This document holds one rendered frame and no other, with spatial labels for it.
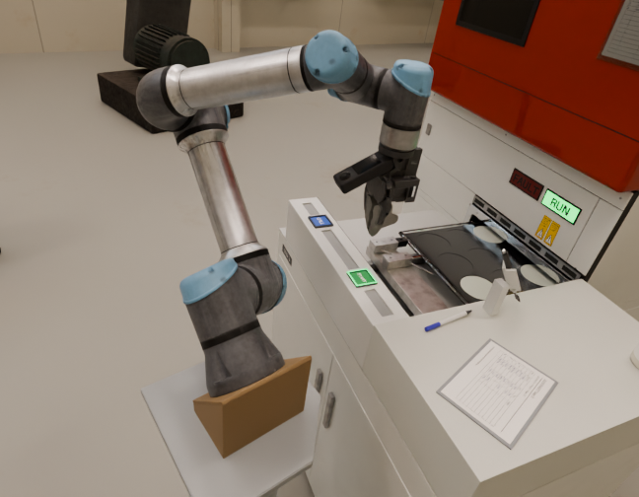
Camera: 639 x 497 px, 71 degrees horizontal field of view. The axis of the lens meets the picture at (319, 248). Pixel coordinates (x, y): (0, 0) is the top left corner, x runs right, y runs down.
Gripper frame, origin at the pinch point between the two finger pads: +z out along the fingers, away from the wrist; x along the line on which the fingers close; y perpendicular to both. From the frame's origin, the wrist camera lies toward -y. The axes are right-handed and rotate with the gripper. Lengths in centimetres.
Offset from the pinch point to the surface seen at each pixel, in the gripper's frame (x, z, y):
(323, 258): 11.7, 15.5, -4.1
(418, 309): -6.0, 21.9, 15.5
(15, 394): 72, 110, -100
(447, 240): 17.0, 19.8, 40.2
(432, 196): 50, 24, 58
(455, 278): 0.1, 19.8, 30.7
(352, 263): 6.5, 14.2, 1.5
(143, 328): 95, 110, -50
